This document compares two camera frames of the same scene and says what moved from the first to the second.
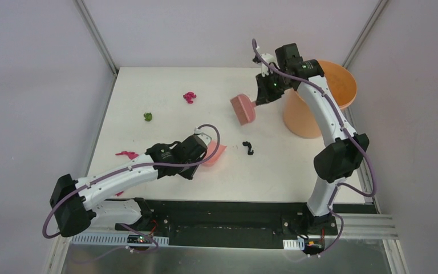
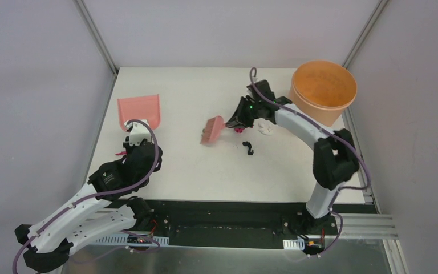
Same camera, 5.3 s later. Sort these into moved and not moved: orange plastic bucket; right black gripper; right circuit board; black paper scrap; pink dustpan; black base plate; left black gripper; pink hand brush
Moved: pink hand brush; left black gripper; pink dustpan; right black gripper
Not moved: right circuit board; black paper scrap; black base plate; orange plastic bucket
